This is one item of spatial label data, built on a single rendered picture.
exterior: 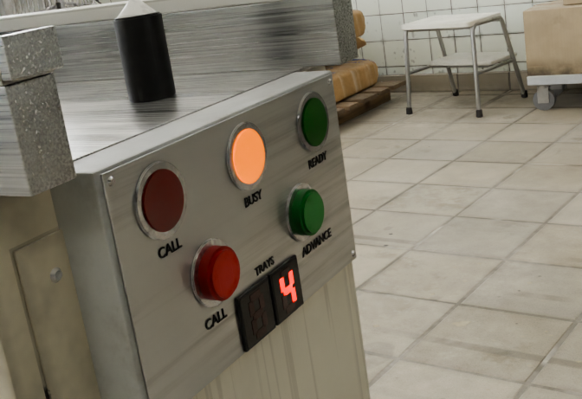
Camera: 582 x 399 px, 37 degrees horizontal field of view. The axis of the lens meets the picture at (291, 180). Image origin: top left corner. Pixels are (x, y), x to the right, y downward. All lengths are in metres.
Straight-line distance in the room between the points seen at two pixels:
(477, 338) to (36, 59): 1.74
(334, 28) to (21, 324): 0.30
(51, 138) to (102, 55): 0.35
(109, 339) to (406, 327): 1.71
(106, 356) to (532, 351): 1.59
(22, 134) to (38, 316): 0.10
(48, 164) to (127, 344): 0.10
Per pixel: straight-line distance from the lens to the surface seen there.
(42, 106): 0.38
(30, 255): 0.42
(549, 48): 4.10
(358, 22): 4.61
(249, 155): 0.50
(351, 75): 4.46
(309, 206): 0.54
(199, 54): 0.67
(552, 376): 1.89
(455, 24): 4.15
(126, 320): 0.43
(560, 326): 2.08
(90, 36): 0.74
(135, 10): 0.58
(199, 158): 0.47
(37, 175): 0.38
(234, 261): 0.48
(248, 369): 0.57
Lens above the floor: 0.93
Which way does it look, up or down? 15 degrees down
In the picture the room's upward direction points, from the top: 9 degrees counter-clockwise
